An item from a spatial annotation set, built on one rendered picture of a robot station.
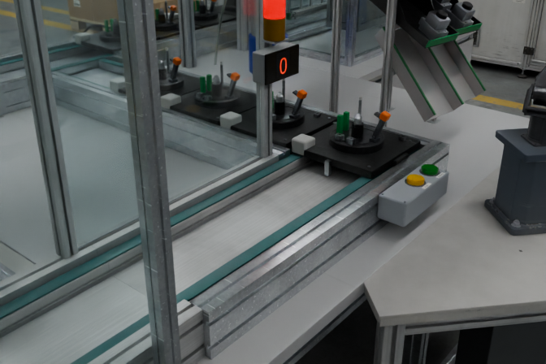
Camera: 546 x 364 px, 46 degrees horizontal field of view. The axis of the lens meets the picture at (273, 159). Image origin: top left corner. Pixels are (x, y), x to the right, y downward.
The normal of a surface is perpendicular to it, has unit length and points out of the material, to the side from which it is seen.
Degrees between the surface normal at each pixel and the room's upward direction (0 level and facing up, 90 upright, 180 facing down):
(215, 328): 90
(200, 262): 0
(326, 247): 90
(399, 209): 90
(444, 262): 0
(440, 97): 45
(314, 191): 0
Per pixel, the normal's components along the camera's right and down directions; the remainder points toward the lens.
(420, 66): 0.46, -0.41
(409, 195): 0.00, -0.90
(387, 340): 0.14, 0.42
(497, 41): -0.59, 0.34
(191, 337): 0.77, 0.27
